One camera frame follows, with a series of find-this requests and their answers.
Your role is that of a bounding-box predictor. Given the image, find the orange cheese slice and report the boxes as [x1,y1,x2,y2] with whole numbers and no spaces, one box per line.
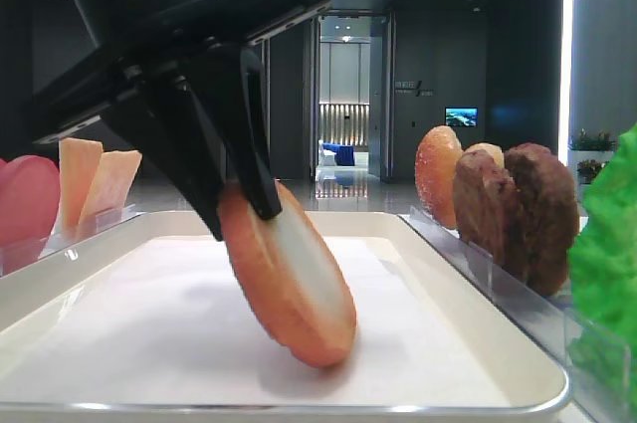
[59,137,104,231]
[79,150,142,226]

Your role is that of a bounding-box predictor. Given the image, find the red tomato slice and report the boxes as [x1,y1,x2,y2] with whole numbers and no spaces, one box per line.
[0,158,8,178]
[1,155,61,247]

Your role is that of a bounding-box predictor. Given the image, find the inner brown meat patty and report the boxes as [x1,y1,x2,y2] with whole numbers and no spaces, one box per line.
[452,149,520,267]

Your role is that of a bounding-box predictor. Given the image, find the dark double doors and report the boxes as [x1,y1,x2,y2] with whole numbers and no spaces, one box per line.
[264,22,309,180]

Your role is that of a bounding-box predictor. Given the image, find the white rectangular metal tray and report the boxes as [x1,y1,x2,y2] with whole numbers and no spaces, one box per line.
[1,211,571,422]

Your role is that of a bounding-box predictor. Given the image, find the bun half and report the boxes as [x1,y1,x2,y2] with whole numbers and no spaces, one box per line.
[414,125,463,230]
[217,183,357,368]
[465,142,505,168]

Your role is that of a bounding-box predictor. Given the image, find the clear acrylic rack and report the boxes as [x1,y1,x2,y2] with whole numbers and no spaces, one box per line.
[1,205,139,277]
[403,207,636,422]

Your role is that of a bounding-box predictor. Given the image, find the brown meat patty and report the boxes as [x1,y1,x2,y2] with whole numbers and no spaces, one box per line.
[452,149,520,267]
[505,142,579,297]

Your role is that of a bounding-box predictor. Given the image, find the inner orange cheese slice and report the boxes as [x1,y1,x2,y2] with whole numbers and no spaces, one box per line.
[79,150,142,226]

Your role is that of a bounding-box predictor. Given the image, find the potted flower plants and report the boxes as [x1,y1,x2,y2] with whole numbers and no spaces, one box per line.
[567,128,616,185]

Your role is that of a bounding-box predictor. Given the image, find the left clear acrylic rack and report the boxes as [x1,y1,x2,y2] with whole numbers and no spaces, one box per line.
[1,205,139,277]

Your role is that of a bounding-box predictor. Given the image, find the outer red tomato slice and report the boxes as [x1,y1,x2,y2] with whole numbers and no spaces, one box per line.
[1,155,61,247]

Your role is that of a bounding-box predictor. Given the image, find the outer orange cheese slice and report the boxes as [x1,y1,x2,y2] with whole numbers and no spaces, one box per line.
[59,137,104,231]

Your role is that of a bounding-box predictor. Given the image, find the green lettuce leaf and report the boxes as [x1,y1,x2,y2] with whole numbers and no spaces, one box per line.
[568,127,636,422]

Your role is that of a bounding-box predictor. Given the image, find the inner red tomato slice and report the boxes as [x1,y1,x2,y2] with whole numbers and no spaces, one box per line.
[0,158,8,178]

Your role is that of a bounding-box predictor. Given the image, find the blue sofa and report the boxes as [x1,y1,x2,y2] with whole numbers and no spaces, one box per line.
[322,142,355,166]

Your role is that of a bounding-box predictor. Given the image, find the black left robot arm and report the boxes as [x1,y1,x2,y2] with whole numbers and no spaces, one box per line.
[24,0,330,235]

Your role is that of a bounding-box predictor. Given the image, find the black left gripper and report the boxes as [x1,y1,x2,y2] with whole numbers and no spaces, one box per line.
[32,0,330,241]

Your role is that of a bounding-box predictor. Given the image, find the small wall display screen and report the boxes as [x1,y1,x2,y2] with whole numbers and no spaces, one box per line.
[445,107,478,127]

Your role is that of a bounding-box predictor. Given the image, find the outer brown meat patty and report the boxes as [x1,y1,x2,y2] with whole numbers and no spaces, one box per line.
[505,142,579,297]

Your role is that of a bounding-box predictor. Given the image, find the right clear acrylic rack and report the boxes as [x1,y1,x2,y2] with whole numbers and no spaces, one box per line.
[403,207,636,422]

